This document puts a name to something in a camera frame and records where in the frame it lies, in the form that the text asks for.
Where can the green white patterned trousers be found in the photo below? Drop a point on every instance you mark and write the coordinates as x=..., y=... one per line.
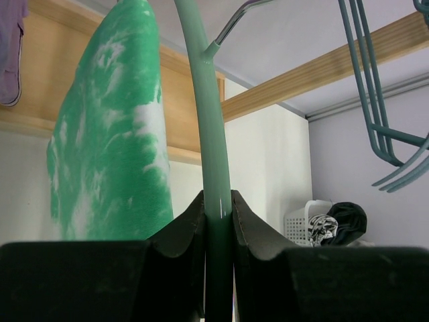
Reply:
x=107, y=158

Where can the mint green hanger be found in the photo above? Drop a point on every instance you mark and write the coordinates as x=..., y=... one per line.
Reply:
x=213, y=148

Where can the black white patterned garment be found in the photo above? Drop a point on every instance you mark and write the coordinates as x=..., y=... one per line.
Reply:
x=320, y=228

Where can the black dark garment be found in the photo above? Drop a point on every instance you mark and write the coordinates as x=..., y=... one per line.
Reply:
x=352, y=223

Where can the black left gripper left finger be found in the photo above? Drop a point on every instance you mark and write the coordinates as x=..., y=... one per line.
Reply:
x=158, y=279

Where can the purple trousers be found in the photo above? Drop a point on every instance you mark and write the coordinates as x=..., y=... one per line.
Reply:
x=13, y=13

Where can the white laundry basket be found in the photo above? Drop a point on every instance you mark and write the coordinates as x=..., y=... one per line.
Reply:
x=296, y=223

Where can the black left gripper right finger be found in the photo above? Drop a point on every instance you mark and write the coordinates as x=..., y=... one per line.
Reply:
x=276, y=280

